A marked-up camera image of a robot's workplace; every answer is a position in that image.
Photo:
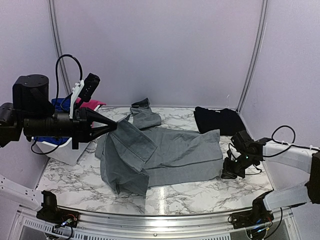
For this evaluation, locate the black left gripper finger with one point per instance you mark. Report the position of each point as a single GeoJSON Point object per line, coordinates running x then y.
{"type": "Point", "coordinates": [96, 132]}
{"type": "Point", "coordinates": [90, 116]}

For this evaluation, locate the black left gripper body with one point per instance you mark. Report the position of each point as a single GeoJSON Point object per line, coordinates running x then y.
{"type": "Point", "coordinates": [78, 125]}

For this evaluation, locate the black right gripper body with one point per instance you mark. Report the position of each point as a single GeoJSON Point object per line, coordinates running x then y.
{"type": "Point", "coordinates": [238, 167]}

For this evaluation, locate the grey garment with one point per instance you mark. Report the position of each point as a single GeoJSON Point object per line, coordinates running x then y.
{"type": "Point", "coordinates": [140, 153]}

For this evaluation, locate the black t-shirt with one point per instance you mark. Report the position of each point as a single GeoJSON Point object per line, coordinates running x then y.
{"type": "Point", "coordinates": [227, 121]}

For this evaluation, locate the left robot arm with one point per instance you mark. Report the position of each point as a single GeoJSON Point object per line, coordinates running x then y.
{"type": "Point", "coordinates": [32, 114]}

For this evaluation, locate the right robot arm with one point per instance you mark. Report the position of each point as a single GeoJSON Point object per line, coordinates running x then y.
{"type": "Point", "coordinates": [253, 152]}

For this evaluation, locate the white plastic laundry basket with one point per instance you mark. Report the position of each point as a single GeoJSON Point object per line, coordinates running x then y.
{"type": "Point", "coordinates": [64, 153]}

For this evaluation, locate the pink garment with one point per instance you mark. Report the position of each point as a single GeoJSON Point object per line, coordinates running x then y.
{"type": "Point", "coordinates": [92, 104]}

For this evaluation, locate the blue garment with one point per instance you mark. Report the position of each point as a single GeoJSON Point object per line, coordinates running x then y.
{"type": "Point", "coordinates": [62, 105]}

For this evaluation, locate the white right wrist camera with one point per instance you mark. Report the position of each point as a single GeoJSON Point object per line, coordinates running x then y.
{"type": "Point", "coordinates": [231, 155]}

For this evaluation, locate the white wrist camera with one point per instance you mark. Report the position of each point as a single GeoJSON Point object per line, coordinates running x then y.
{"type": "Point", "coordinates": [231, 155]}
{"type": "Point", "coordinates": [84, 90]}

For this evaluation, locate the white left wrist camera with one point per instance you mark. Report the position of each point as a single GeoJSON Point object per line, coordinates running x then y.
{"type": "Point", "coordinates": [84, 90]}

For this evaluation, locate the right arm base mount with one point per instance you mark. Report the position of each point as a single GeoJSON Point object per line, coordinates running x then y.
{"type": "Point", "coordinates": [250, 218]}

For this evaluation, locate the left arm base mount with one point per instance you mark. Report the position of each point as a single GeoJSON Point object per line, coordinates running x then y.
{"type": "Point", "coordinates": [58, 216]}

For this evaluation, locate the aluminium front frame rail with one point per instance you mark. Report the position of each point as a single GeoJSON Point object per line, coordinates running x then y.
{"type": "Point", "coordinates": [110, 226]}

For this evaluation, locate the right aluminium corner post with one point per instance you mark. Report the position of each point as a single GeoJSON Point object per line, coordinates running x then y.
{"type": "Point", "coordinates": [255, 54]}

